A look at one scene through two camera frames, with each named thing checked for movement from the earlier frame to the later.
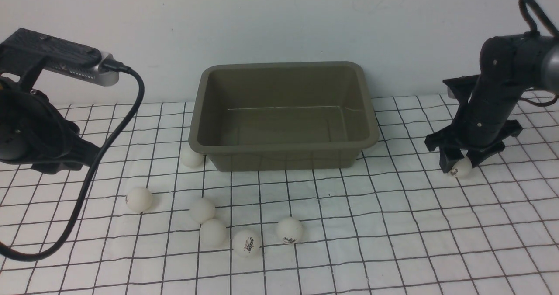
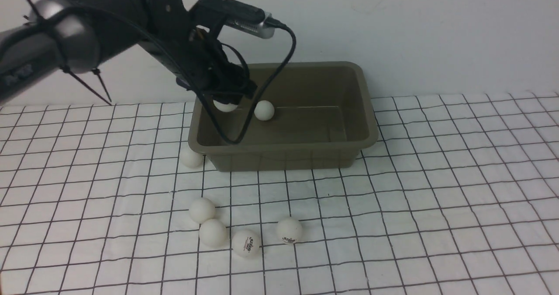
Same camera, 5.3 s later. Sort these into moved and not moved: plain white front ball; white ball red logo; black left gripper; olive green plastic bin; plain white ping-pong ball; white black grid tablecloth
Moved: black left gripper
Not moved: white black grid tablecloth; white ball red logo; olive green plastic bin; plain white front ball; plain white ping-pong ball
